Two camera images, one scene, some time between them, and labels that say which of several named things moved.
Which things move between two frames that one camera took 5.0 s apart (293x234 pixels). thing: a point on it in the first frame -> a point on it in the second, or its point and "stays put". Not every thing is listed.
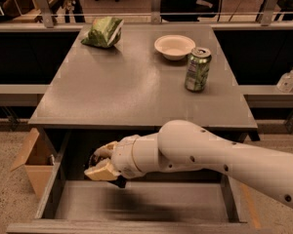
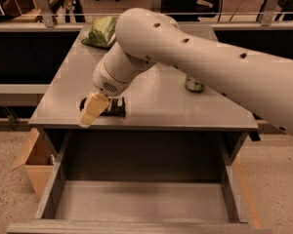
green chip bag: [105, 31] stays put
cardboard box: [37, 157] stays put
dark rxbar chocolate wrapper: [95, 161] -> [115, 107]
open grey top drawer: [201, 201] stays put
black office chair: [189, 2] stays put
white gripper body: [125, 157] -> [104, 80]
